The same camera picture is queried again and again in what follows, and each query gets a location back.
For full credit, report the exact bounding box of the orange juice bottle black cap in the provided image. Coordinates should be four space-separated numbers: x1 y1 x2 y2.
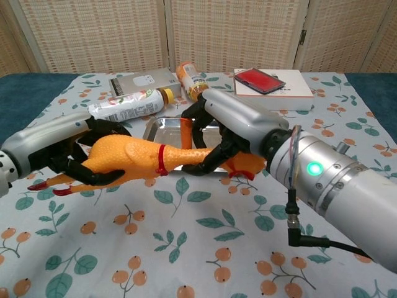
176 63 209 102

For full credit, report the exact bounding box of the woven folding screen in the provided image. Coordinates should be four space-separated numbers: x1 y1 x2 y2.
0 0 397 75

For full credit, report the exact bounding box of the floral leaf-print tablecloth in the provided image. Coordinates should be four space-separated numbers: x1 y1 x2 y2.
0 71 397 298

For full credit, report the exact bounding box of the yellow rubber chicken toy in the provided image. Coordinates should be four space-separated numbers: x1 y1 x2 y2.
27 135 267 197

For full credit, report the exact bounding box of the white book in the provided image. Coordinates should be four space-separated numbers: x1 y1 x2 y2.
233 67 314 112

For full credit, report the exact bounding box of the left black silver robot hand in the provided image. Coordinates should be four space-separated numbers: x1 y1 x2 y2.
1 111 133 187

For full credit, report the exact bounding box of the white bottle with yellow cap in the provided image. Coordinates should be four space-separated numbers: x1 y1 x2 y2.
87 88 174 122

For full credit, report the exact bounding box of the rectangular steel tray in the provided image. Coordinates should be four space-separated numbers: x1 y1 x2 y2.
142 116 230 176

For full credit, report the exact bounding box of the grey earbuds box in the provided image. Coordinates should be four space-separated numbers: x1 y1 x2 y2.
108 68 182 97

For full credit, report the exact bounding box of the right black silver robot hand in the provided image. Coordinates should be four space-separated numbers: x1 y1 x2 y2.
181 88 291 176

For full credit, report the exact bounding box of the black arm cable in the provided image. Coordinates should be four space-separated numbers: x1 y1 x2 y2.
287 186 373 259

